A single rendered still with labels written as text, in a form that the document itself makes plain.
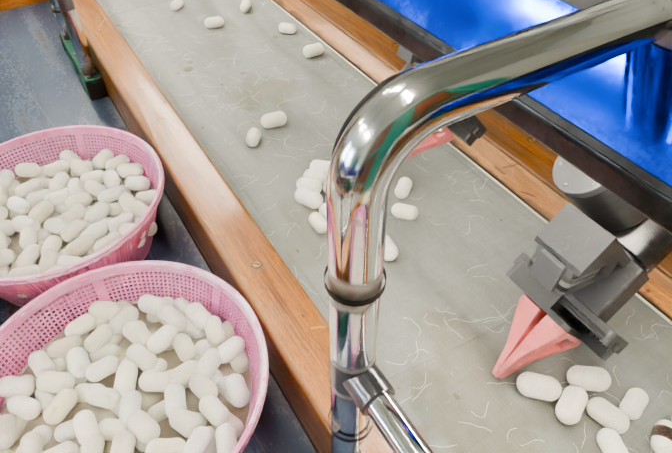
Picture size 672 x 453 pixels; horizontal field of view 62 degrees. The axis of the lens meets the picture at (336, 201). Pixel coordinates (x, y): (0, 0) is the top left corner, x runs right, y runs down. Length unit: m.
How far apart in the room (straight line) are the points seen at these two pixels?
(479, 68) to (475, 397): 0.39
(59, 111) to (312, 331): 0.67
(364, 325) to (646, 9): 0.17
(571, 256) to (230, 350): 0.32
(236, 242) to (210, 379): 0.15
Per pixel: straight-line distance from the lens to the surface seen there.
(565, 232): 0.44
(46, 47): 1.28
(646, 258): 0.52
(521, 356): 0.53
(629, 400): 0.57
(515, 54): 0.21
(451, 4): 0.35
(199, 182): 0.70
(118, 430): 0.56
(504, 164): 0.75
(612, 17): 0.25
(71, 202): 0.76
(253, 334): 0.55
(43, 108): 1.09
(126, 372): 0.58
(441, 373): 0.56
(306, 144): 0.78
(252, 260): 0.60
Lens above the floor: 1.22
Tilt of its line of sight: 44 degrees down
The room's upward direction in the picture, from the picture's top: straight up
